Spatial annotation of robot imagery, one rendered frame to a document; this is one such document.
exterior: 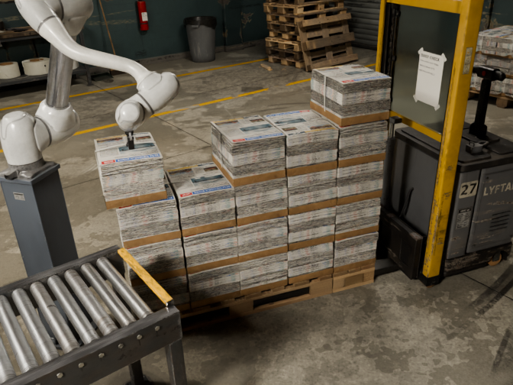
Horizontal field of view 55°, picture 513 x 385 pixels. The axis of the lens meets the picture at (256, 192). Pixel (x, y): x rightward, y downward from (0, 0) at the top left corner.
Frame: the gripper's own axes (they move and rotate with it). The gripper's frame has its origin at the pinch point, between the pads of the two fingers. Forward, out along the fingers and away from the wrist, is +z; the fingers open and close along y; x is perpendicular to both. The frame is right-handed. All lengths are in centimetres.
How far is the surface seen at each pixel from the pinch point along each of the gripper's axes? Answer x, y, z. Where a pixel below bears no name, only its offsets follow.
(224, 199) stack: 42, 39, 16
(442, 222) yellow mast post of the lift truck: 164, 75, 12
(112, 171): -9.4, 17.4, 3.8
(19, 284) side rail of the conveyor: -51, 56, -23
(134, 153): 2.0, 10.1, 9.2
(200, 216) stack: 29, 46, 19
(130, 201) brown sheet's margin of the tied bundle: -3.9, 31.9, 11.5
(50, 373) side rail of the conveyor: -39, 79, -68
